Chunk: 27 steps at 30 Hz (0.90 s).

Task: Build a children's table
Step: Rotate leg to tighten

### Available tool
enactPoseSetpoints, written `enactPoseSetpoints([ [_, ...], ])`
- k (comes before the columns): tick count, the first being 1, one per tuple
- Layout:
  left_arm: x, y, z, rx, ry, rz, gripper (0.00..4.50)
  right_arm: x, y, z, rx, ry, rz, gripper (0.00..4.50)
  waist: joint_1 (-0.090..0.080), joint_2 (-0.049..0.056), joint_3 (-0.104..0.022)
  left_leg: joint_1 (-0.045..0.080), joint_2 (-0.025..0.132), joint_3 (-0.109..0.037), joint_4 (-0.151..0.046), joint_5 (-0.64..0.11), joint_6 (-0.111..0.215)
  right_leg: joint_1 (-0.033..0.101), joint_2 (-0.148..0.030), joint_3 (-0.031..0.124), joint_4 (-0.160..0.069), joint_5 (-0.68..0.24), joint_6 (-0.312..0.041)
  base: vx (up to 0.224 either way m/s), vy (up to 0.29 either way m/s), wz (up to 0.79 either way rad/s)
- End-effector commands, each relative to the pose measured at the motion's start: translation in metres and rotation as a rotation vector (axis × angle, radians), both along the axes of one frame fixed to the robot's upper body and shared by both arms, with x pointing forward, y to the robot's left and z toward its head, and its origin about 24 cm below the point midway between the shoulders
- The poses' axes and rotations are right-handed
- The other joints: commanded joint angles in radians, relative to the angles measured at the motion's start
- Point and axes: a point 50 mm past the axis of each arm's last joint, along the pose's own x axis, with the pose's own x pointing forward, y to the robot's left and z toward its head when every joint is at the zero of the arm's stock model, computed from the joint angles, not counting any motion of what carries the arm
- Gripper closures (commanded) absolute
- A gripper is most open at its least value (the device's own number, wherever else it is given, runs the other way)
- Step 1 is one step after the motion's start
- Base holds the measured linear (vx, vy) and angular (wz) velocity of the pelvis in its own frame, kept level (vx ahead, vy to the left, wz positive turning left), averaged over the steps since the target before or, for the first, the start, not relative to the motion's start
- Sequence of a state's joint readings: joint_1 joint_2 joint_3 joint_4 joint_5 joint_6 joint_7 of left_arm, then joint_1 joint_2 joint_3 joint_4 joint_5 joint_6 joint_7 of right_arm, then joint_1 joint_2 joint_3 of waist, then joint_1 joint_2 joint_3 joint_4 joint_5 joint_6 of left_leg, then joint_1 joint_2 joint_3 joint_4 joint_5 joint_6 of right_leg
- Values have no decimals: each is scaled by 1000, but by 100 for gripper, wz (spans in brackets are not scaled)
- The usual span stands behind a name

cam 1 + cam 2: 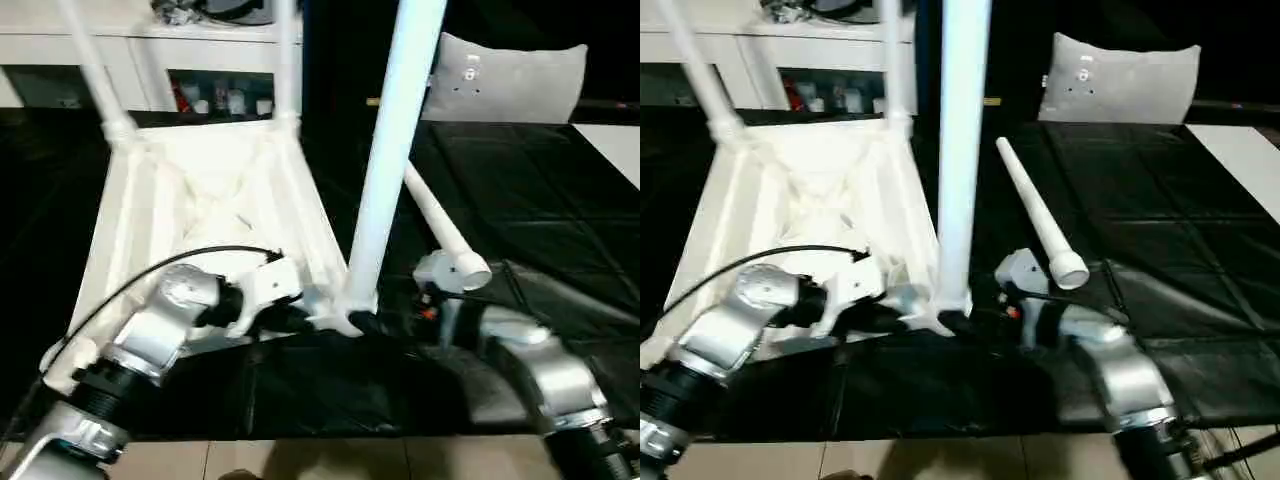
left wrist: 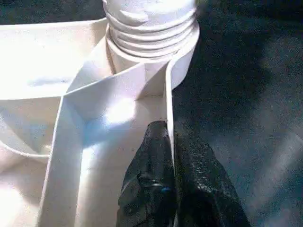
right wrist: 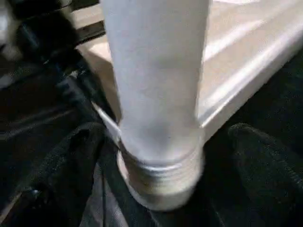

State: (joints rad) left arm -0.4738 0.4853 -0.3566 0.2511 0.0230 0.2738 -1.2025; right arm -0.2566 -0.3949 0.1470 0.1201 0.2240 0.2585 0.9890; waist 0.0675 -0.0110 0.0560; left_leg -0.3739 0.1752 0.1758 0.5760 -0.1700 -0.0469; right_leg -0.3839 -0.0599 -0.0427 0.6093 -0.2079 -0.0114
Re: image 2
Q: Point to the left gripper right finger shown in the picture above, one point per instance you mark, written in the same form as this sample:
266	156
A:
203	189

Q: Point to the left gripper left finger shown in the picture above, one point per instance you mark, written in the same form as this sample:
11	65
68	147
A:
151	177

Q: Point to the white plastic table top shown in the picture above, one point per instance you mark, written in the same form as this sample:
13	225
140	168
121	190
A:
47	59

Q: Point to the white plastic table leg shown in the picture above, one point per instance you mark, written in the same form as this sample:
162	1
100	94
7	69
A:
151	14

